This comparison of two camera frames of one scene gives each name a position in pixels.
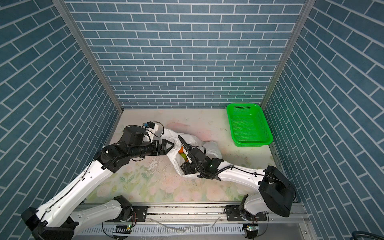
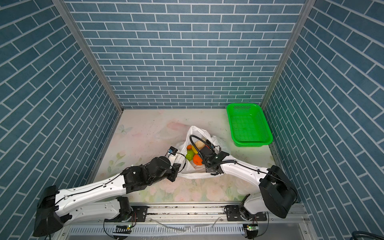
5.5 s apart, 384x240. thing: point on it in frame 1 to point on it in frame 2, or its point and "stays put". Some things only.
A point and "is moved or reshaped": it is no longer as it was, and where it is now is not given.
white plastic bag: (211, 149) is moved or reshaped
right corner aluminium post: (307, 10) stays put
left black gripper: (163, 151) to (175, 170)
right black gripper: (186, 168) to (206, 165)
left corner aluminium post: (90, 52) stays put
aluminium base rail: (197, 221) stays put
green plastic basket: (248, 126) stays put
